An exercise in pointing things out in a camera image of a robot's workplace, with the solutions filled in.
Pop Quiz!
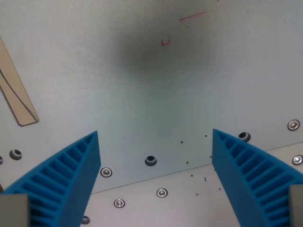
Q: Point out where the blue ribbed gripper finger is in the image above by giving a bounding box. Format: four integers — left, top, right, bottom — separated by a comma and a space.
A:
211, 128, 303, 227
0, 131, 102, 227

